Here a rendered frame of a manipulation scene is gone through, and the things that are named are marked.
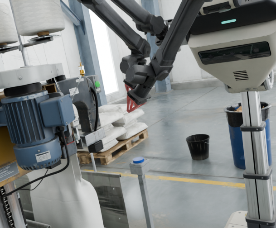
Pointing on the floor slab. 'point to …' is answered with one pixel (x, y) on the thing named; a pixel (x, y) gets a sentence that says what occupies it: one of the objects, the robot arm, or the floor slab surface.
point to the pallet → (84, 156)
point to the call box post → (146, 201)
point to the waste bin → (235, 127)
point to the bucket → (198, 146)
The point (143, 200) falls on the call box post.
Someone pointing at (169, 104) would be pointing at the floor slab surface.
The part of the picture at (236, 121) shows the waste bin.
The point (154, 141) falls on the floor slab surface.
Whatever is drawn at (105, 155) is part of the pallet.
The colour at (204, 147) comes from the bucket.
